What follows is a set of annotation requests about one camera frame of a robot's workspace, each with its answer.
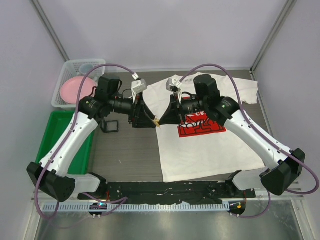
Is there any green plastic tray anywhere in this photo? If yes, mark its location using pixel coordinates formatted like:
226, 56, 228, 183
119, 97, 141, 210
35, 110, 95, 175

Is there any pink plate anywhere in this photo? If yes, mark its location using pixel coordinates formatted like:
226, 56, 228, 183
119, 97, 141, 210
60, 76, 98, 105

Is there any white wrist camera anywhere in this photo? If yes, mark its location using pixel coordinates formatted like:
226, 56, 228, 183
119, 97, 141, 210
165, 78, 182, 103
131, 72, 148, 102

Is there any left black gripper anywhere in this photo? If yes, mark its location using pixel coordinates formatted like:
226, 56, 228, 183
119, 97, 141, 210
109, 91, 157, 129

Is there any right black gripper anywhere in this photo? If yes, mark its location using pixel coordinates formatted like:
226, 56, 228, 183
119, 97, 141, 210
159, 92, 208, 126

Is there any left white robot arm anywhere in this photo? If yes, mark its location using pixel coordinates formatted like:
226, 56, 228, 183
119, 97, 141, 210
27, 76, 156, 203

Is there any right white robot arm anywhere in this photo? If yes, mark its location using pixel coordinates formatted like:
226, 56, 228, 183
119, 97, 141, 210
159, 74, 306, 198

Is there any light blue cup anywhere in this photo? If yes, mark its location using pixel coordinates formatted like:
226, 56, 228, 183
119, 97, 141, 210
77, 63, 98, 81

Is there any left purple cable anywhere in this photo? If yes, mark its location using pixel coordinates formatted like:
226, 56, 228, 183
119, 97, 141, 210
33, 63, 139, 221

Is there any white plastic basket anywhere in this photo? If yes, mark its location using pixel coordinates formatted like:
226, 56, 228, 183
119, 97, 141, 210
51, 58, 106, 111

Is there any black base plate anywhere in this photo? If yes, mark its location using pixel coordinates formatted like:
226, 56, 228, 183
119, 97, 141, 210
90, 181, 256, 205

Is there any white slotted cable duct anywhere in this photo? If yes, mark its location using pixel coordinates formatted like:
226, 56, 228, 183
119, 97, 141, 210
58, 201, 230, 213

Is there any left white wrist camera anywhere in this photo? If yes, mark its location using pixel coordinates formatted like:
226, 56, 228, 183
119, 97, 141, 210
131, 72, 148, 102

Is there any gold flower brooch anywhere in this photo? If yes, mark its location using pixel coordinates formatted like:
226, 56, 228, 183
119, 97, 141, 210
153, 117, 161, 129

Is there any black brooch box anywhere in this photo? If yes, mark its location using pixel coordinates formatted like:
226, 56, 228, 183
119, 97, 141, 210
100, 119, 119, 134

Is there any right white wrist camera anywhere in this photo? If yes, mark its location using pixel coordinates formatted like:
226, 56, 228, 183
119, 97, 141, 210
165, 78, 182, 103

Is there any white printed t-shirt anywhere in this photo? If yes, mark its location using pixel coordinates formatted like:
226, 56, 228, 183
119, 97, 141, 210
143, 74, 265, 183

